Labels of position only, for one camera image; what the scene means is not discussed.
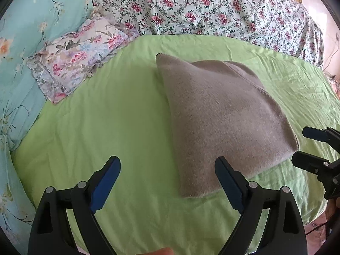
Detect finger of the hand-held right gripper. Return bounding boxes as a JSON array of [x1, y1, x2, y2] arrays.
[[302, 126, 340, 154], [291, 151, 340, 177]]

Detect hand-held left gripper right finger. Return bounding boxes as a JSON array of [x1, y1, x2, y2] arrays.
[[215, 156, 309, 255]]

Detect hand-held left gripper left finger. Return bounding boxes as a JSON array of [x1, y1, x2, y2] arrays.
[[28, 155, 121, 255]]

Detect beige knit sweater brown trim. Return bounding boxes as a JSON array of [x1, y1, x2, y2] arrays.
[[155, 53, 300, 198]]

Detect person's left hand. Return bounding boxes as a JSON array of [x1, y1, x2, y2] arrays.
[[145, 247, 174, 255]]

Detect light green bed sheet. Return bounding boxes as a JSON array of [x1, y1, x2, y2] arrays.
[[12, 34, 340, 255]]

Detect small pastel floral pillow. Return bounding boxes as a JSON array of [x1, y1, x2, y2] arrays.
[[27, 14, 140, 104]]

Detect pink floral quilt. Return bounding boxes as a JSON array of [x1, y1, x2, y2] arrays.
[[90, 0, 326, 69]]

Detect teal floral duvet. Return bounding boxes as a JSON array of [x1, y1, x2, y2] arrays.
[[0, 0, 104, 255]]

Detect thin dark cable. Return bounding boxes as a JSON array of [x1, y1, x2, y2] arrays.
[[305, 215, 330, 235]]

